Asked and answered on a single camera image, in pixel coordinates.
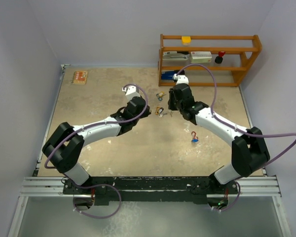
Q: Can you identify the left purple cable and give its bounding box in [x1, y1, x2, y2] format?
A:
[43, 83, 149, 219]

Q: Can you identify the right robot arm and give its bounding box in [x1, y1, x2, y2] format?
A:
[168, 83, 270, 193]

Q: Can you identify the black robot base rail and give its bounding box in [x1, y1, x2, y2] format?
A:
[62, 176, 239, 207]

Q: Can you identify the wooden shelf rack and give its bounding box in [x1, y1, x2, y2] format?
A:
[158, 35, 262, 87]

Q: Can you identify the red black stamp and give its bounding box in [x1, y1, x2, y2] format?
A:
[215, 51, 225, 64]

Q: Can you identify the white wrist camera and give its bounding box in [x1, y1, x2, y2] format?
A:
[122, 85, 140, 101]
[173, 74, 189, 85]

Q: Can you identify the yellow box on shelf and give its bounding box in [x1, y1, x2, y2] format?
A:
[181, 36, 191, 46]

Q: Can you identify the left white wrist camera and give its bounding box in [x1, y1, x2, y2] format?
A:
[122, 85, 140, 101]

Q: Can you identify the white stapler on shelf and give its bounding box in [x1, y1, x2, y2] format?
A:
[162, 51, 189, 61]

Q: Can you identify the aluminium frame rail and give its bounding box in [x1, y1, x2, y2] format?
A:
[20, 176, 281, 198]

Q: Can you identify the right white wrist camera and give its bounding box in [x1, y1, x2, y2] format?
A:
[173, 74, 189, 85]

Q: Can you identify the white staples box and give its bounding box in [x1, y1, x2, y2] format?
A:
[190, 51, 212, 63]

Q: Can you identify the orange spiral notebook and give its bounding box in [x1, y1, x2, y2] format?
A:
[72, 71, 88, 85]

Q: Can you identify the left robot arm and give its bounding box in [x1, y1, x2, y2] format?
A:
[42, 96, 151, 194]

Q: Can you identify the blue stapler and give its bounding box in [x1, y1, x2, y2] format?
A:
[161, 70, 179, 82]

